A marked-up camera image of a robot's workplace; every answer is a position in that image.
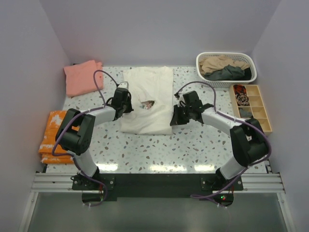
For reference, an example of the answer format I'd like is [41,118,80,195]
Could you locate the white floral print t-shirt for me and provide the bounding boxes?
[120,66,173,135]

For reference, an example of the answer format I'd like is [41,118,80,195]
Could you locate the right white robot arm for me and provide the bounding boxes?
[170,91,271,189]

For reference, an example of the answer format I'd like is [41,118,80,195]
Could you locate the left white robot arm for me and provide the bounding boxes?
[52,82,133,193]

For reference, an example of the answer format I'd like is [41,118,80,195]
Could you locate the white plastic laundry basket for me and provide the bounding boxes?
[196,52,257,87]

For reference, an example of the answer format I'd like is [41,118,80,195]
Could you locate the folded pink t-shirt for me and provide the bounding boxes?
[64,60,102,97]

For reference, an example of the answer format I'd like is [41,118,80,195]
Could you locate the beige garment in basket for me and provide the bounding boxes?
[199,55,250,75]

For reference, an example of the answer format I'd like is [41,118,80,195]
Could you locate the red black patterned socks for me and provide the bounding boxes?
[233,85,247,95]

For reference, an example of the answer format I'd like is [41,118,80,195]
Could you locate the dark grey garment in basket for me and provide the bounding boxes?
[204,65,252,81]

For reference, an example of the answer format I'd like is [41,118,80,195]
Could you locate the black white patterned socks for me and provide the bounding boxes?
[236,94,250,106]

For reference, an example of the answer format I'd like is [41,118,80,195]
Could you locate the dark grey socks in tray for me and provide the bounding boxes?
[239,108,253,118]

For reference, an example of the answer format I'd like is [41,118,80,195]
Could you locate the wooden compartment organizer tray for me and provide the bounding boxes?
[229,85,272,136]

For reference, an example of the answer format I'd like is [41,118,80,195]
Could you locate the folded orange tie-dye t-shirt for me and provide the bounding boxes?
[38,111,73,164]

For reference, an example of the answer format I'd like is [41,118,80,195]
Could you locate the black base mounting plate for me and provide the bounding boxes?
[71,173,244,203]

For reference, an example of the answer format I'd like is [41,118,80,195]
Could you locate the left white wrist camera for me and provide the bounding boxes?
[118,81,129,90]

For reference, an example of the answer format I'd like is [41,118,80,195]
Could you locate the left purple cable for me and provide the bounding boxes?
[52,70,123,207]

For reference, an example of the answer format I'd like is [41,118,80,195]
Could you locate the aluminium rail frame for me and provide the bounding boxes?
[19,165,295,232]

